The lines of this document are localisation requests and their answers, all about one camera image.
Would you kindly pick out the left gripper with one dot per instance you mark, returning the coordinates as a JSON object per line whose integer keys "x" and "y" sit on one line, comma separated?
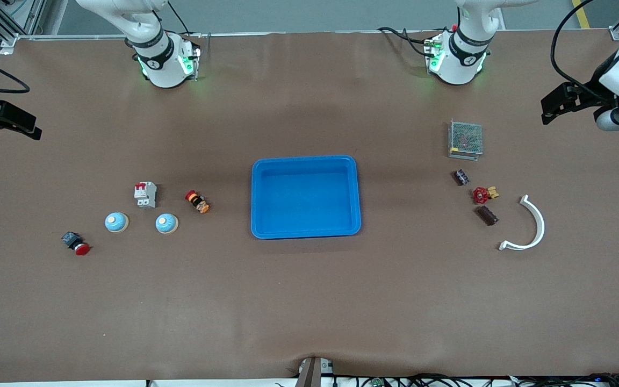
{"x": 592, "y": 92}

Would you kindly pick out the short dark electrolytic capacitor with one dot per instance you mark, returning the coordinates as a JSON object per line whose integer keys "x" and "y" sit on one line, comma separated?
{"x": 461, "y": 177}

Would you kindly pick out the long brown electrolytic capacitor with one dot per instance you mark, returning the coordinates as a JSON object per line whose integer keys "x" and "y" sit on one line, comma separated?
{"x": 487, "y": 215}

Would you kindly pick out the blue bell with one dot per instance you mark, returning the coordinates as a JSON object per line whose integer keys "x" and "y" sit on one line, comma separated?
{"x": 116, "y": 222}
{"x": 166, "y": 223}

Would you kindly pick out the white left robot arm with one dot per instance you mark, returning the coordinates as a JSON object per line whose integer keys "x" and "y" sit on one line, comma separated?
{"x": 457, "y": 59}

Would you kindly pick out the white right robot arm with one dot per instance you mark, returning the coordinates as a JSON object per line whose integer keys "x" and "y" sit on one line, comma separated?
{"x": 162, "y": 59}

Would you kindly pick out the blue plastic tray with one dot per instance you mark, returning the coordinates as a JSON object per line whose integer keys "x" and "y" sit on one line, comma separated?
{"x": 305, "y": 199}

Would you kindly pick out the metal mesh power supply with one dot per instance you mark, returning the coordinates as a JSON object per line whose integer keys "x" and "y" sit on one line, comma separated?
{"x": 465, "y": 140}

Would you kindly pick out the white curved pipe clamp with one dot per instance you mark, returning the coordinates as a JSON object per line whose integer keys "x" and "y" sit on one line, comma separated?
{"x": 541, "y": 223}

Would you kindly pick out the brass valve red handwheel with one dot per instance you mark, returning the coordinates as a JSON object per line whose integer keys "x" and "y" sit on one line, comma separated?
{"x": 481, "y": 195}

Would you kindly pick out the red mushroom push button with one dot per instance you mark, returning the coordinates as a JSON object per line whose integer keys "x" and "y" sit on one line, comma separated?
{"x": 76, "y": 243}

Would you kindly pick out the orange black emergency button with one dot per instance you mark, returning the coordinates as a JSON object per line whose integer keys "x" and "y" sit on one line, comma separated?
{"x": 197, "y": 201}

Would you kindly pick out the white circuit breaker red switch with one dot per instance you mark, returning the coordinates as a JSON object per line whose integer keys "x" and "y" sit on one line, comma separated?
{"x": 145, "y": 194}

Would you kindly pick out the brown grey camera mount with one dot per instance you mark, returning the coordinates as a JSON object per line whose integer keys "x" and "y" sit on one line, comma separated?
{"x": 312, "y": 373}

